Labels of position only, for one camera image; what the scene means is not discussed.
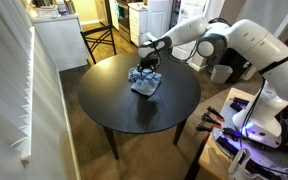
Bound wooden stand table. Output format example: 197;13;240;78
184;87;288;180

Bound white blue bottle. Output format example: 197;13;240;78
56;0;69;16

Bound metal cup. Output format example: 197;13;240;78
65;0;77;15

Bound white counter cabinet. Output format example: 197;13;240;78
31;13;90;72

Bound white window blinds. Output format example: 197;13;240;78
0;0;36;165

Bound white panelled door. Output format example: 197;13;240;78
146;0;176;38

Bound white trash can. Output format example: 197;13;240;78
210;64;234;85

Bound steel oven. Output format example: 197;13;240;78
116;0;132;43

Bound blue towel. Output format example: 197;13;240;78
127;67;163;98

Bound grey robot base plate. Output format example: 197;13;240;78
213;98;288;174

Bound white handheld controller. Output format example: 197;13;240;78
227;147;252;180

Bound white kitchen cabinet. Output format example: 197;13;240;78
128;2;149;47

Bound black cabinet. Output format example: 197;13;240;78
206;47;250;82

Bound white door with handle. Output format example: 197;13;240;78
171;0;208;62

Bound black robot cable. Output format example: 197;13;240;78
239;77;267;136

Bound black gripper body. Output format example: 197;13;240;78
138;57;161;70

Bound white container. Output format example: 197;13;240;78
35;5;60;19

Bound black orange clamp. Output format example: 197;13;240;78
206;105;225;122
195;123;215;133
201;113;223;129

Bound round black table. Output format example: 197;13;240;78
77;51;202;160

